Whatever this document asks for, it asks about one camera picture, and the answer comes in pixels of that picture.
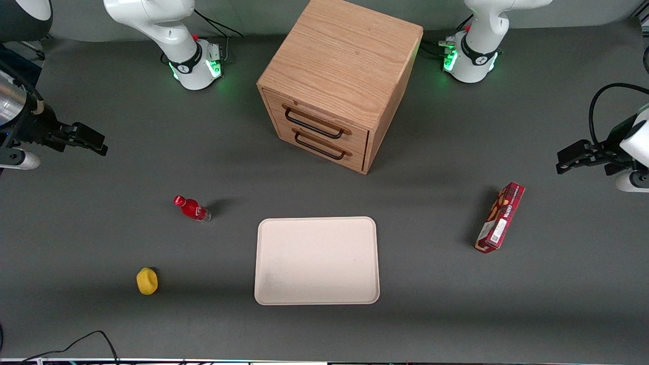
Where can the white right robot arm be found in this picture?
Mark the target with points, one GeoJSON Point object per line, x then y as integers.
{"type": "Point", "coordinates": [167, 30]}

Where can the beige rectangular tray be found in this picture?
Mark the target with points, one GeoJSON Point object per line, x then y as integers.
{"type": "Point", "coordinates": [317, 261]}

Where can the wooden drawer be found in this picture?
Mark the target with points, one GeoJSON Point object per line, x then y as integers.
{"type": "Point", "coordinates": [356, 160]}
{"type": "Point", "coordinates": [272, 104]}

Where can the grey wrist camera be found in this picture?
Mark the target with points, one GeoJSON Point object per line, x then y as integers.
{"type": "Point", "coordinates": [631, 182]}
{"type": "Point", "coordinates": [20, 160]}

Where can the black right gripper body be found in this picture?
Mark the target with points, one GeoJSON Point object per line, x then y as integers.
{"type": "Point", "coordinates": [36, 126]}

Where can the red plastic bottle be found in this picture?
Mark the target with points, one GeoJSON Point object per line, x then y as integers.
{"type": "Point", "coordinates": [192, 209]}

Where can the wooden drawer cabinet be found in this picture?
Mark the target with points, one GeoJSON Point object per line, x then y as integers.
{"type": "Point", "coordinates": [339, 56]}

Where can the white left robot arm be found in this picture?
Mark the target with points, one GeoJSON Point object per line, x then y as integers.
{"type": "Point", "coordinates": [481, 30]}

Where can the yellow rounded toy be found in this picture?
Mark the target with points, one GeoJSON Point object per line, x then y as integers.
{"type": "Point", "coordinates": [147, 281]}

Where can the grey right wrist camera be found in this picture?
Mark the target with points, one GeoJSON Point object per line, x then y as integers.
{"type": "Point", "coordinates": [20, 160]}

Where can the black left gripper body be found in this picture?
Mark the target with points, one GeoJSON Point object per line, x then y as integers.
{"type": "Point", "coordinates": [610, 144]}

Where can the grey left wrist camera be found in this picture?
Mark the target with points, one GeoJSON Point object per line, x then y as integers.
{"type": "Point", "coordinates": [631, 182]}

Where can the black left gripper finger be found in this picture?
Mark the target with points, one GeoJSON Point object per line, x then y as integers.
{"type": "Point", "coordinates": [570, 166]}
{"type": "Point", "coordinates": [575, 150]}

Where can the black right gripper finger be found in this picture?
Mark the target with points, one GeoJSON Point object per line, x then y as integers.
{"type": "Point", "coordinates": [83, 133]}
{"type": "Point", "coordinates": [96, 148]}

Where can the red snack box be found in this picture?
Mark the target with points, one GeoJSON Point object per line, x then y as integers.
{"type": "Point", "coordinates": [500, 218]}

